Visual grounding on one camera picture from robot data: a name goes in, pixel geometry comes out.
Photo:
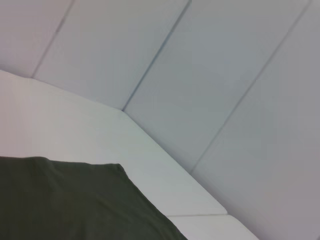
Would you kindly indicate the dark green FREE! t-shirt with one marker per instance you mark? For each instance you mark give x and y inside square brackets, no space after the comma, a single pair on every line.
[62,200]

